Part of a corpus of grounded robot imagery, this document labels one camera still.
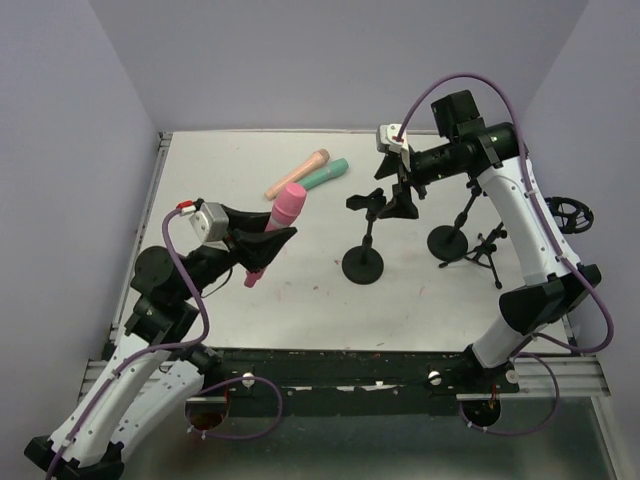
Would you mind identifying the black round-base mic stand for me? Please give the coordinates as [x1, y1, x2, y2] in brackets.
[341, 188, 386, 285]

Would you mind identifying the pink toy microphone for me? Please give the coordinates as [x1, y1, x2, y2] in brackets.
[243, 182, 307, 289]

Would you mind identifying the purple cable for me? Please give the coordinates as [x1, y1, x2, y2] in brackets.
[42, 208, 286, 480]
[397, 73, 616, 435]

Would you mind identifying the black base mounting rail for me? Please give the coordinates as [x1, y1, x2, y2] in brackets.
[102, 344, 521, 419]

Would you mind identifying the black tripod mic stand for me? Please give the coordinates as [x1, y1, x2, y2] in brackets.
[438, 222, 508, 290]

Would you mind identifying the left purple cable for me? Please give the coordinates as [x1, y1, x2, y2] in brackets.
[42, 208, 286, 480]

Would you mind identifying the peach toy microphone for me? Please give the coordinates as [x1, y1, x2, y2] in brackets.
[264, 149, 330, 200]

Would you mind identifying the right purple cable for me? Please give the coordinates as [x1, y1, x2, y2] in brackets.
[397, 73, 616, 435]

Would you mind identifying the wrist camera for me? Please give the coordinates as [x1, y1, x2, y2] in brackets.
[177, 200, 229, 245]
[376, 124, 411, 172]

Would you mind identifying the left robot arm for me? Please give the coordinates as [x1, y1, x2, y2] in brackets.
[24, 199, 297, 479]

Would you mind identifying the teal toy microphone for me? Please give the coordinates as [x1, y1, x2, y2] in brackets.
[296, 158, 349, 190]

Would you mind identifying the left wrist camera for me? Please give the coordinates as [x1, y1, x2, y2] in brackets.
[177, 200, 229, 245]

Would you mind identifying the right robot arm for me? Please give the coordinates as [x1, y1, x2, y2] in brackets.
[375, 90, 602, 372]

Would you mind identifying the black shock mount ring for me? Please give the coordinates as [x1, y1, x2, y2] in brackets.
[547, 196, 596, 235]

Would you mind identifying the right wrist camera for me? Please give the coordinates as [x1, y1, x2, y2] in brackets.
[376, 124, 411, 172]

